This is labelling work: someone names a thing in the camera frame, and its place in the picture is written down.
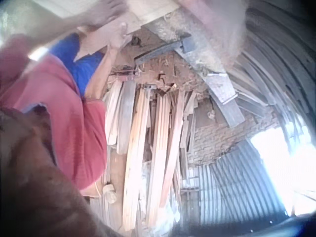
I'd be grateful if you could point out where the pale wooden board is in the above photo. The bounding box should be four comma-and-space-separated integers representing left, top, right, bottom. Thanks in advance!
33, 0, 181, 35

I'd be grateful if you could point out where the person's right hand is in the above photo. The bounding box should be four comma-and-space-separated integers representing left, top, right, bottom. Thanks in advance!
106, 21, 132, 52

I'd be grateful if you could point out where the person's left hand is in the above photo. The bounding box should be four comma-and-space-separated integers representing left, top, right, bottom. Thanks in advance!
82, 0, 129, 28

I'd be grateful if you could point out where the pile of wooden planks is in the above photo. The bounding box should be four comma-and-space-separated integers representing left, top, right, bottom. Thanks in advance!
103, 78, 199, 234

